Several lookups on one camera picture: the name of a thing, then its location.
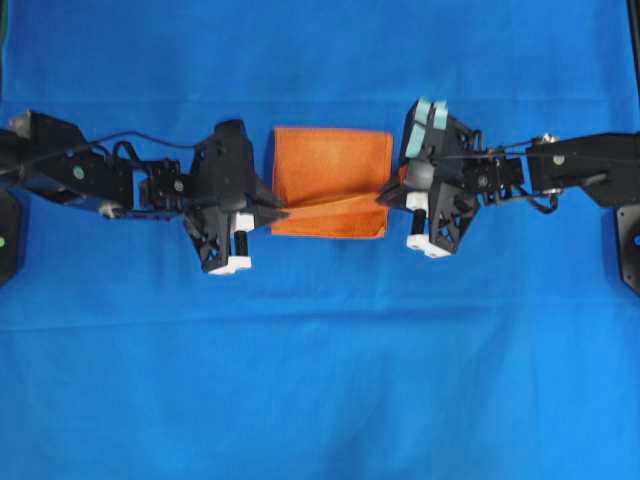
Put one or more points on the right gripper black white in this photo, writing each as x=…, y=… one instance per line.
x=442, y=214

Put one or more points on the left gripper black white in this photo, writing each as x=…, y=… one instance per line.
x=220, y=237

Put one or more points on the orange towel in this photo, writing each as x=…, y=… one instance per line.
x=329, y=180

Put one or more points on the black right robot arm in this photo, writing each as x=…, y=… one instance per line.
x=538, y=171

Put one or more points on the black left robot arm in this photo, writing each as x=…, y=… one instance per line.
x=51, y=158

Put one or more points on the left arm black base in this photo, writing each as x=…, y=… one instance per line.
x=12, y=222

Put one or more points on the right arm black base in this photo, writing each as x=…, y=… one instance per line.
x=627, y=236

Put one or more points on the blue table cloth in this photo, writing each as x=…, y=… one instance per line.
x=516, y=358

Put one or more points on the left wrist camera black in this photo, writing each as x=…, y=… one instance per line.
x=222, y=171

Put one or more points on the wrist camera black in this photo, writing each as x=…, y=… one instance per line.
x=222, y=171
x=423, y=142

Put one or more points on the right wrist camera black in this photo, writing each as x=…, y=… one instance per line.
x=423, y=142

